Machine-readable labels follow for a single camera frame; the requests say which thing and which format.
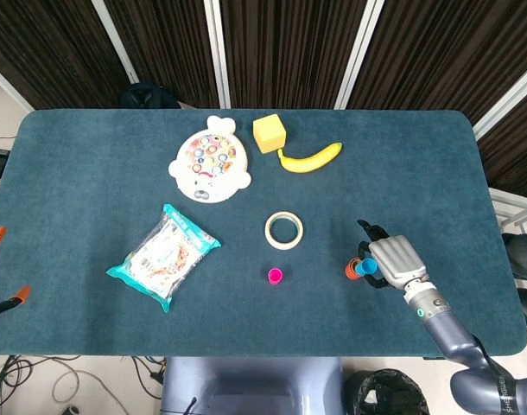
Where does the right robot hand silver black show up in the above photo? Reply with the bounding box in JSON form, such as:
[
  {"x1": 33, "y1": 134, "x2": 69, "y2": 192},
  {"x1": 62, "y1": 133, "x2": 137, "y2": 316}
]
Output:
[{"x1": 356, "y1": 219, "x2": 429, "y2": 291}]

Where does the blue plastic cup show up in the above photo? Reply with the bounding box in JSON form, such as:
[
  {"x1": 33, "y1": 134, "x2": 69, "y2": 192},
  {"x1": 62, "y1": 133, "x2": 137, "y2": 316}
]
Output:
[{"x1": 354, "y1": 258, "x2": 378, "y2": 277}]

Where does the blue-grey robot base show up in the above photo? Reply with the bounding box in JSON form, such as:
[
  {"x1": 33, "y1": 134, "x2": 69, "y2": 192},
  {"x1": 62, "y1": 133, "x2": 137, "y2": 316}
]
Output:
[{"x1": 161, "y1": 356, "x2": 345, "y2": 415}]

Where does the teal velvet tablecloth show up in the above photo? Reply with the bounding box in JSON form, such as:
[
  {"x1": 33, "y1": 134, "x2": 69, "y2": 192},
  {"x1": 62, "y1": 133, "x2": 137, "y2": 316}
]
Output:
[{"x1": 0, "y1": 108, "x2": 527, "y2": 358}]

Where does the white metal rack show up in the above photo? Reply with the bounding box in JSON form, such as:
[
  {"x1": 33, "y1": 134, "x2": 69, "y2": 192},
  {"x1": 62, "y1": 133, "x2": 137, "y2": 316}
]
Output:
[{"x1": 489, "y1": 188, "x2": 527, "y2": 234}]

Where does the dark grey fabric object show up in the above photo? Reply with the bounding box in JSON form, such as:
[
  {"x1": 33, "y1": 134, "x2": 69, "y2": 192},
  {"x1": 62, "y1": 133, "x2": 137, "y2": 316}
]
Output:
[{"x1": 502, "y1": 232, "x2": 527, "y2": 328}]

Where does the masking tape roll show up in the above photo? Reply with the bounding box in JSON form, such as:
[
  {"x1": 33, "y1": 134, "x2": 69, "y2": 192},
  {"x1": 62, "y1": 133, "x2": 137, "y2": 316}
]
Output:
[{"x1": 264, "y1": 211, "x2": 305, "y2": 251}]

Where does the yellow banana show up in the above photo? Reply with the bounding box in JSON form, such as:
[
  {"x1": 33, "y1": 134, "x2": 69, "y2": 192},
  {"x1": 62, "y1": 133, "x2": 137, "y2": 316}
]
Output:
[{"x1": 276, "y1": 142, "x2": 344, "y2": 175}]

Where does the black trash bin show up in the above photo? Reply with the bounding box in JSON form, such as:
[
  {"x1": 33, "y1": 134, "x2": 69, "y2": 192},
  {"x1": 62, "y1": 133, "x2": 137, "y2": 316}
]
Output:
[{"x1": 344, "y1": 368, "x2": 429, "y2": 415}]

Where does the teal snack package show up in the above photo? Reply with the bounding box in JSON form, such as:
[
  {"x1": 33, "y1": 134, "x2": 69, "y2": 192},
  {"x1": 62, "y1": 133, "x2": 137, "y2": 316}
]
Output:
[{"x1": 105, "y1": 203, "x2": 222, "y2": 314}]

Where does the yellow foam cube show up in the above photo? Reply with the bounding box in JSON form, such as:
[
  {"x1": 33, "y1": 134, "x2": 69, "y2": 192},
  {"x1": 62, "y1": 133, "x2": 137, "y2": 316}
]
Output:
[{"x1": 252, "y1": 113, "x2": 288, "y2": 154}]

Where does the white bear fishing toy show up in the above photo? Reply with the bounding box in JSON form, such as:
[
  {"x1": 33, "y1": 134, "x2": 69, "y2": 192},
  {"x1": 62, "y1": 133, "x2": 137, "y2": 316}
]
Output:
[{"x1": 167, "y1": 114, "x2": 251, "y2": 204}]

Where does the black backpack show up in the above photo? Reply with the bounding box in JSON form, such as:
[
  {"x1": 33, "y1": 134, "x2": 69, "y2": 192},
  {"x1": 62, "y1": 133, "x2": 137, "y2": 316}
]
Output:
[{"x1": 119, "y1": 83, "x2": 181, "y2": 110}]

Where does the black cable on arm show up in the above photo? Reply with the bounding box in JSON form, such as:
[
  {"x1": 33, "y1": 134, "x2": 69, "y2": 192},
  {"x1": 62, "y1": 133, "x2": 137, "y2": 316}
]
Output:
[{"x1": 469, "y1": 333, "x2": 498, "y2": 374}]

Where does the black floor cable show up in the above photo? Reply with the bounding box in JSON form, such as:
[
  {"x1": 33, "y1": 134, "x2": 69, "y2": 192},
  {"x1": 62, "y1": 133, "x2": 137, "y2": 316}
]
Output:
[
  {"x1": 0, "y1": 354, "x2": 81, "y2": 410},
  {"x1": 131, "y1": 356, "x2": 168, "y2": 401}
]

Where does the white partition post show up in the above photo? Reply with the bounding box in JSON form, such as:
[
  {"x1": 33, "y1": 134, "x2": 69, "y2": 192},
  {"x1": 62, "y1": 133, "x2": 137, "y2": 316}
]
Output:
[
  {"x1": 90, "y1": 0, "x2": 139, "y2": 85},
  {"x1": 0, "y1": 59, "x2": 35, "y2": 114},
  {"x1": 202, "y1": 0, "x2": 232, "y2": 109},
  {"x1": 334, "y1": 0, "x2": 385, "y2": 110},
  {"x1": 473, "y1": 67, "x2": 527, "y2": 142}
]

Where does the white floor cable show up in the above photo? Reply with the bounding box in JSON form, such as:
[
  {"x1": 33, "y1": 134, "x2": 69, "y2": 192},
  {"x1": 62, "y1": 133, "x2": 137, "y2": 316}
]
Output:
[{"x1": 51, "y1": 367, "x2": 130, "y2": 415}]

